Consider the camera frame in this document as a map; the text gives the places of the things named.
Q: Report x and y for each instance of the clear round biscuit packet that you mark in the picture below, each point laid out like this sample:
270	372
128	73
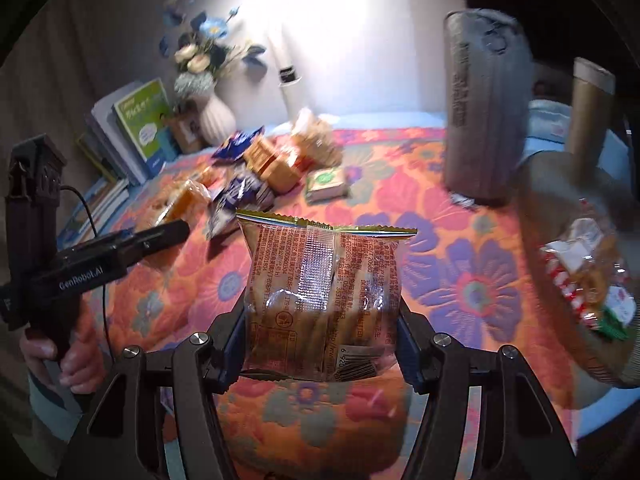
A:
320	290

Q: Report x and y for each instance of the floral printed tablecloth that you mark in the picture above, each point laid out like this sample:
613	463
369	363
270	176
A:
450	260

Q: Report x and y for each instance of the green snack packet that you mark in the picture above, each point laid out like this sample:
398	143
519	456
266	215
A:
327	185

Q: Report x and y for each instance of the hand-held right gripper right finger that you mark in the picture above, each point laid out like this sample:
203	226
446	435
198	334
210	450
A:
406	345

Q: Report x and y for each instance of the white ribbed vase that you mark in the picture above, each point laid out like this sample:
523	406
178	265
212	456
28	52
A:
217	122

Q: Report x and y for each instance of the clear cracker packet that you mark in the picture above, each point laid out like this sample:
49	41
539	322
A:
585	255

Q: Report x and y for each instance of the red and white packet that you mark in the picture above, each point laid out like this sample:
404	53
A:
567	285

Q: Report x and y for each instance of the green book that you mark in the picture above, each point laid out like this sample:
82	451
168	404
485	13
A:
142	120

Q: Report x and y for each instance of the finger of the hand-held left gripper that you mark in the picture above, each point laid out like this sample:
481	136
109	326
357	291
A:
157	240

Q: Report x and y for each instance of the small dark blue packet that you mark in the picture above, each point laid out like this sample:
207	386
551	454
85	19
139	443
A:
235	142

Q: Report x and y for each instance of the stack of books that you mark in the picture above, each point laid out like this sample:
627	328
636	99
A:
105	160

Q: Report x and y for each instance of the orange cake packet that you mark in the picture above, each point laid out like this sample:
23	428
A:
177	202

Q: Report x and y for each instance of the brown cardboard tube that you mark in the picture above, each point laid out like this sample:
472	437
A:
590	110

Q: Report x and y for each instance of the blue chip packet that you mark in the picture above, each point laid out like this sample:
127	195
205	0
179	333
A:
237	200

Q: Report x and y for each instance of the small green packet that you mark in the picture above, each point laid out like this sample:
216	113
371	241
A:
614	322

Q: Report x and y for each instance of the grey pencil case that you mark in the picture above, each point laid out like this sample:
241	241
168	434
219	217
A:
487	110

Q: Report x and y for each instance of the person's left hand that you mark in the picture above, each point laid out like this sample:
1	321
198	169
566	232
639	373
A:
75	360

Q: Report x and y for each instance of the brown bread package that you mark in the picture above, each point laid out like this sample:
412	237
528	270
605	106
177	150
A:
555	200

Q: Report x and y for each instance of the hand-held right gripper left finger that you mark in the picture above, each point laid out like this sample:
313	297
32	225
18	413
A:
234	350

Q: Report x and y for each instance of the yellow peanut packet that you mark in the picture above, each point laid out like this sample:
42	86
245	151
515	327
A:
315	137

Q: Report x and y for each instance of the brown biscuit packet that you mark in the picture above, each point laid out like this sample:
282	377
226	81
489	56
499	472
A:
284	172
260	155

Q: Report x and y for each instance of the white desk lamp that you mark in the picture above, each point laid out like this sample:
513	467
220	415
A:
285	50

